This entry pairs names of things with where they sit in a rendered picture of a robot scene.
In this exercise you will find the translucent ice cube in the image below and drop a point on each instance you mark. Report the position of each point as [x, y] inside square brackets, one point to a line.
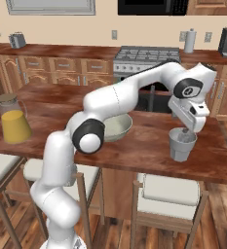
[184, 138]

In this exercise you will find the orange juice pitcher cork lid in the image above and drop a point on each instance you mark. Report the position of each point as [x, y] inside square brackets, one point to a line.
[15, 126]

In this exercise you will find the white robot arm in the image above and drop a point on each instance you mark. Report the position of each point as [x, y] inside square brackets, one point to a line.
[105, 100]

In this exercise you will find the grey toaster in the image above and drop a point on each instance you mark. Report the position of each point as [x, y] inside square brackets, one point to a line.
[17, 40]

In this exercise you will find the long wooden base cupboard run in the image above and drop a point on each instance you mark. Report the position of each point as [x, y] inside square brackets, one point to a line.
[53, 69]

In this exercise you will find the wooden island base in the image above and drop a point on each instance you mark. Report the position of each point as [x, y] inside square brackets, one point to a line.
[120, 194]

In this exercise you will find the black microwave oven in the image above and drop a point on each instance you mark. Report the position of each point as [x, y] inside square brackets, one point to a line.
[152, 7]

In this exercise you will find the steel stove with oven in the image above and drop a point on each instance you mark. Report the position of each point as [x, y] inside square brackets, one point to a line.
[144, 55]

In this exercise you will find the wooden wall cupboards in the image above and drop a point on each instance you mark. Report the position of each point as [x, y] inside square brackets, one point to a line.
[212, 6]

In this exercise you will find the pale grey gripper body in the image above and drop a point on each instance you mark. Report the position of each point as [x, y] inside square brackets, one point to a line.
[183, 113]

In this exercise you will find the pale green bowl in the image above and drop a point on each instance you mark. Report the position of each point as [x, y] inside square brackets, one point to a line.
[118, 128]

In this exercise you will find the white paper towel roll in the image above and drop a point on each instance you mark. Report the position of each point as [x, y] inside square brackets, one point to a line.
[189, 40]

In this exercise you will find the grey framed window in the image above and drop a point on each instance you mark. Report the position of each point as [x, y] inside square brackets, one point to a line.
[50, 6]

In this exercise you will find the grey glass cup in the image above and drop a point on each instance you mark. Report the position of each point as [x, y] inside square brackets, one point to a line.
[181, 152]

